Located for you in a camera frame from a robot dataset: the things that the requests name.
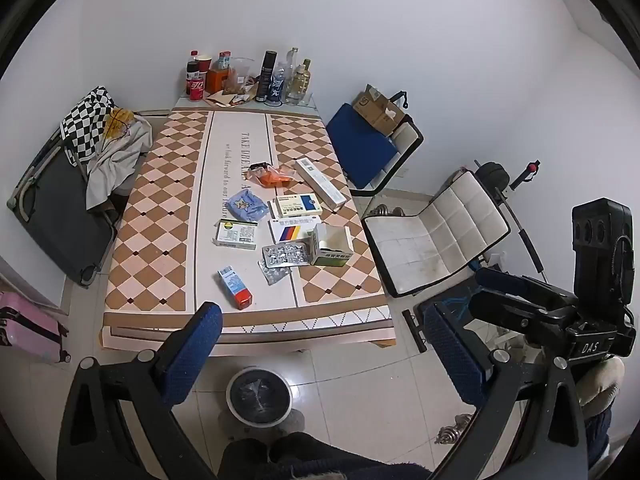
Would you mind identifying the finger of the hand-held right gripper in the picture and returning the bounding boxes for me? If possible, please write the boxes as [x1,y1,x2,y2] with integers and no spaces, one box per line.
[467,290,576,346]
[475,266,581,311]

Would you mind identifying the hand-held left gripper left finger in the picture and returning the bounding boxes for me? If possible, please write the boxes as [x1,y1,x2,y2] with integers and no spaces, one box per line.
[56,301,224,480]

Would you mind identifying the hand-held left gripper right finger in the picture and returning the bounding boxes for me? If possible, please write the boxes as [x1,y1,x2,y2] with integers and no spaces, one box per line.
[422,302,590,480]

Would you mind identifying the white round trash bin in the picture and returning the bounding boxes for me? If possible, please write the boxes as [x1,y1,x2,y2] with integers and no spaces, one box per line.
[225,366,293,428]

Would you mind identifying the silver blister pack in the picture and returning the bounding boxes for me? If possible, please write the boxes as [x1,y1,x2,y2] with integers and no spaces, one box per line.
[262,242,312,268]
[258,260,292,285]

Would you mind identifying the striped white medicine box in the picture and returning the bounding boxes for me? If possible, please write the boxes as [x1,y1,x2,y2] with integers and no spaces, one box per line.
[269,215,323,245]

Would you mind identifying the blue white medicine box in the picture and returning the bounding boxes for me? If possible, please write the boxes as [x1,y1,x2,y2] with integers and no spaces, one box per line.
[268,191,323,219]

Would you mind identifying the long white box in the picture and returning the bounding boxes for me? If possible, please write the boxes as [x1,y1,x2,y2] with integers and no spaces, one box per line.
[294,158,347,212]

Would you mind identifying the person's right forearm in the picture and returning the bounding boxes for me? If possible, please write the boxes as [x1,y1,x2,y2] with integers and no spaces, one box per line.
[575,357,627,471]

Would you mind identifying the black blue patterned object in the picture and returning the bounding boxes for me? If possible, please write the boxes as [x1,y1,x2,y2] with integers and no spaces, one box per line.
[435,280,481,321]

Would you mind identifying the blue red small box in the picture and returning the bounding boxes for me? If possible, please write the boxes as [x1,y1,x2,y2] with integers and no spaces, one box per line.
[216,268,253,310]

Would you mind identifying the white padded chair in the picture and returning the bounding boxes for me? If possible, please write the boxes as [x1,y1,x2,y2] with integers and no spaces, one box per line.
[361,169,512,298]

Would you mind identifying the black exercise machine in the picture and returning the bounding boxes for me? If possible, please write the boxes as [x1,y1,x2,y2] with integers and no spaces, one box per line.
[472,159,546,276]

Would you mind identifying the green white medicine box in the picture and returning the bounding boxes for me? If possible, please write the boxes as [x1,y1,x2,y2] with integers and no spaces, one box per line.
[215,220,258,250]

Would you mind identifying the grey slipper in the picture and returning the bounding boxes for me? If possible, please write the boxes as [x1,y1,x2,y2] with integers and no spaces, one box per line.
[270,408,312,448]

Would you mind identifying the checkered tablecloth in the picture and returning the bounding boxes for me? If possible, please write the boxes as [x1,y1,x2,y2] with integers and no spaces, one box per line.
[100,108,396,356]

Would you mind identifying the blue star pouch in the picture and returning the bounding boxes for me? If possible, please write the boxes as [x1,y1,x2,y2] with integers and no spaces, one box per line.
[225,196,268,223]

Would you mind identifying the person's legs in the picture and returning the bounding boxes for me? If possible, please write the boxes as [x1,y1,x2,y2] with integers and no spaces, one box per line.
[217,430,431,480]

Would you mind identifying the pink suitcase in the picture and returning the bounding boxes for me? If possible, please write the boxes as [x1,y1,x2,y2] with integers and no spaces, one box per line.
[0,291,71,365]

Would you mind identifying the blue folding chair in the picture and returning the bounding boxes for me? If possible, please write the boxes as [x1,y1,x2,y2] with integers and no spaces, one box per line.
[345,90,425,198]

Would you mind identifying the orange plastic wrapper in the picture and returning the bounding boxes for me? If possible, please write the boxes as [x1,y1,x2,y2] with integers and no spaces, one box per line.
[256,165,297,188]

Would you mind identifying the blue seat cushion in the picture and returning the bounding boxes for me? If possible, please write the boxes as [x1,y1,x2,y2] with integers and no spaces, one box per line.
[326,102,398,190]

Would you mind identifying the grey white garment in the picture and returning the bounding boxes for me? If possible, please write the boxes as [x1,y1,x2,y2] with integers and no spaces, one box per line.
[85,115,153,211]

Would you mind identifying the cardboard box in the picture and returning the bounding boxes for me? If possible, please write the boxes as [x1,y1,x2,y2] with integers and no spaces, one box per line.
[351,84,407,137]

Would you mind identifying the cardboard pieces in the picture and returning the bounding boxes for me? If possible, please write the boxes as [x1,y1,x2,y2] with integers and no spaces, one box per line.
[205,91,253,108]

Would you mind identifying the black white checkered cloth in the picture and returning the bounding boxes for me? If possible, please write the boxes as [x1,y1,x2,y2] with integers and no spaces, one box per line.
[61,86,118,167]

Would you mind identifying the orange box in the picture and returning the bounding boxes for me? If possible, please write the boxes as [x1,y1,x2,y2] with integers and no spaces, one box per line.
[206,67,228,95]

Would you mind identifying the blue white can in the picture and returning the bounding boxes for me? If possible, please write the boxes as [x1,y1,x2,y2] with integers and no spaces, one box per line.
[267,67,288,106]

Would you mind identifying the clear plastic snack bag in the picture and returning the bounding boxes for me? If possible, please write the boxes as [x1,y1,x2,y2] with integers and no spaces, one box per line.
[225,57,257,96]

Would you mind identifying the black cylinder can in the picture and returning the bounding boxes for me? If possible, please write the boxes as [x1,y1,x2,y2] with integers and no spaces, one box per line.
[256,50,278,103]

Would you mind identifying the gold-capped clear bottle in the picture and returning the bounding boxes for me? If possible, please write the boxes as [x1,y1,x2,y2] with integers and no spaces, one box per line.
[285,58,312,105]

